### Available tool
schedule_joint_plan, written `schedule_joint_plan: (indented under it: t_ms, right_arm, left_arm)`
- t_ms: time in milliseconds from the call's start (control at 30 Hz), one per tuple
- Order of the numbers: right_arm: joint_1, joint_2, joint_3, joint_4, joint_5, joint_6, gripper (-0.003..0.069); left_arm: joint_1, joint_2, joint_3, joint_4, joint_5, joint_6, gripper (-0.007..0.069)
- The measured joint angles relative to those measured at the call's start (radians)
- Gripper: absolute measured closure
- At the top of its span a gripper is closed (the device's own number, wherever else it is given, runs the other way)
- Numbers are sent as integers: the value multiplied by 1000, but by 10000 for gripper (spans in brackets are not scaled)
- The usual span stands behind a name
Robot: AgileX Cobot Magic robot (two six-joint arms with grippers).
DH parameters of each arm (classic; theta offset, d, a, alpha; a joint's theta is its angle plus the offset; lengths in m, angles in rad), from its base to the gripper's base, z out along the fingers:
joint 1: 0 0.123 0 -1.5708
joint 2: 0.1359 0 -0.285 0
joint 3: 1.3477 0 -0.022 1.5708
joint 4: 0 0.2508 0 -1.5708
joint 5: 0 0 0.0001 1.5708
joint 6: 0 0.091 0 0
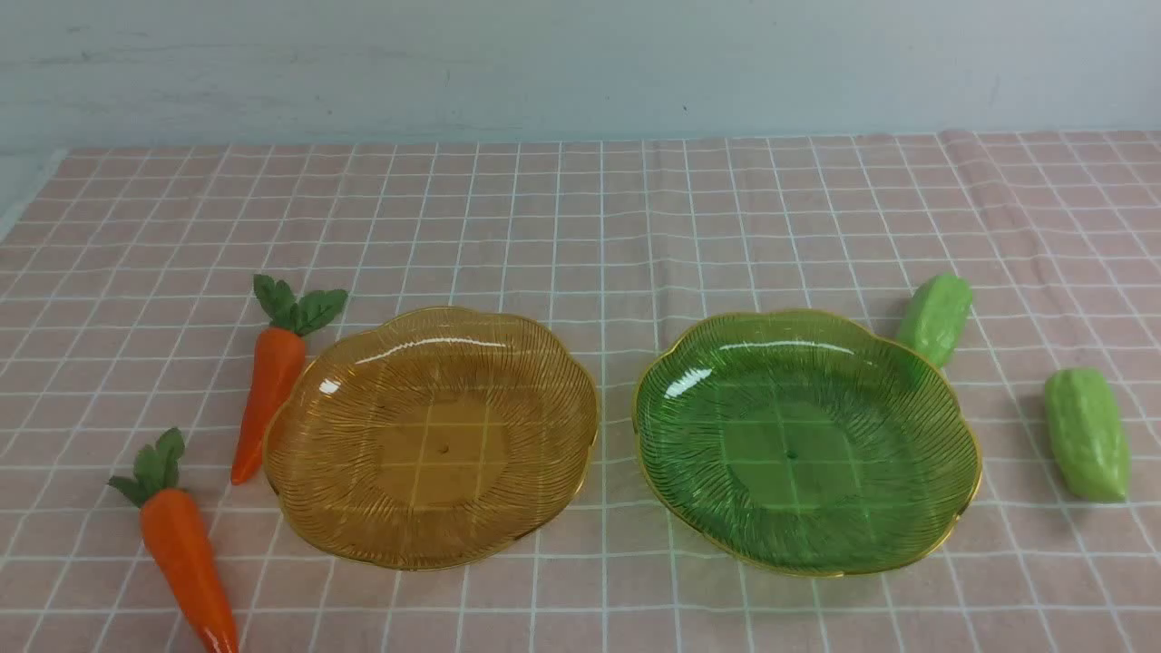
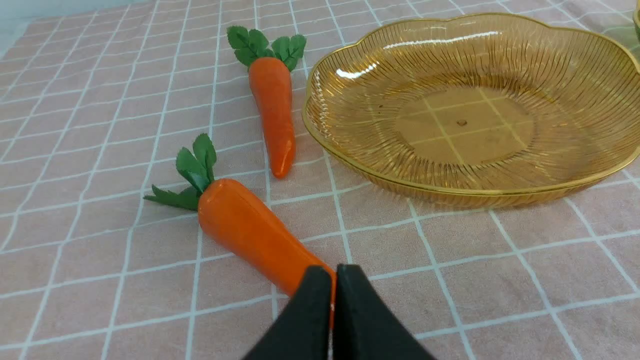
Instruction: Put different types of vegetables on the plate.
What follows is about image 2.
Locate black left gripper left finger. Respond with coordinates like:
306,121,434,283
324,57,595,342
243,265,332,360

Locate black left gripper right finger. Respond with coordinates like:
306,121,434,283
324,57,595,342
333,264,435,360

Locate orange toy carrot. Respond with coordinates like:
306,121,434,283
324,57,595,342
144,133,337,330
226,25,307,179

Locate amber glass plate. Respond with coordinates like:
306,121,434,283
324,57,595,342
302,13,640,208

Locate pink checkered tablecloth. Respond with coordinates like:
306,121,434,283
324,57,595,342
0,0,639,360

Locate green glass plate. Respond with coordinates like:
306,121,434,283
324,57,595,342
632,4,640,41

